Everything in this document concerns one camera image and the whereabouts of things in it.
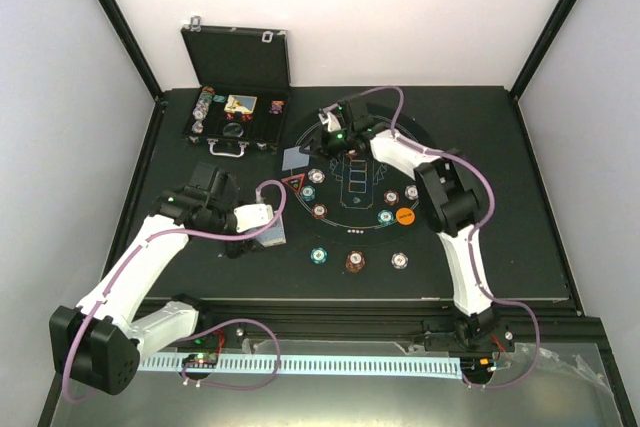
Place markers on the orange poker chip stack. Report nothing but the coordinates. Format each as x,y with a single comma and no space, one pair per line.
355,261

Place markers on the red triangle marker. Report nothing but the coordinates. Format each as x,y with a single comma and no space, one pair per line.
295,182

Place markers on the blue playing card deck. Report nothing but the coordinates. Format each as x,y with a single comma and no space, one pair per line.
274,236

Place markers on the purple chip in case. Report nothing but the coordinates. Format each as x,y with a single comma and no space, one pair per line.
277,107

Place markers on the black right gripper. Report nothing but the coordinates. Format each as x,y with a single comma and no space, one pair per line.
321,147

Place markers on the blue white poker chip stack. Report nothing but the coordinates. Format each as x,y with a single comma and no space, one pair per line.
399,261

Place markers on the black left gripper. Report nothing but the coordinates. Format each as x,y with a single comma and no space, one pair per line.
234,248

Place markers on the green chip bottom seat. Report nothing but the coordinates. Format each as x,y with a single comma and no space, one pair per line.
385,217

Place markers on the chip row in case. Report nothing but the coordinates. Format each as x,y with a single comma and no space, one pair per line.
201,109

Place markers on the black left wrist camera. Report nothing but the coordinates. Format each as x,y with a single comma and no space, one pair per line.
213,185

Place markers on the green chip seat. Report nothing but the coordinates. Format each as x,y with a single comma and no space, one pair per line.
308,193
385,217

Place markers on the white slotted cable duct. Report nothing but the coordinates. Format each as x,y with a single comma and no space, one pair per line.
384,366

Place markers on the orange dealer button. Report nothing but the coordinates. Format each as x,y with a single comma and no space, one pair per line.
405,216

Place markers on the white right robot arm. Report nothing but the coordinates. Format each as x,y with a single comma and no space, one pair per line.
451,199

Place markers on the green poker chip stack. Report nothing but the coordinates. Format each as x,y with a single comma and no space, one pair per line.
318,255

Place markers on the card pack in case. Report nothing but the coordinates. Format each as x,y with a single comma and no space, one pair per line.
242,104

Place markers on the black poker chip case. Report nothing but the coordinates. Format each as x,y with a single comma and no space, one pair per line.
244,61

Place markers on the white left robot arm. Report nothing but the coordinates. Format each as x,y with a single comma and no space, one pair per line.
99,343

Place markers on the blue card seat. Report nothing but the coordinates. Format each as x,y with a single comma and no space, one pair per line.
293,158

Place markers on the blue white chip seat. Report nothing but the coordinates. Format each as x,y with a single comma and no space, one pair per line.
411,192
316,176

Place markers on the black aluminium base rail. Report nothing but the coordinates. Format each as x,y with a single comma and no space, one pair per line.
435,326

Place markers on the round black poker mat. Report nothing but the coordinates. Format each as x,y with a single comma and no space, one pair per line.
353,192

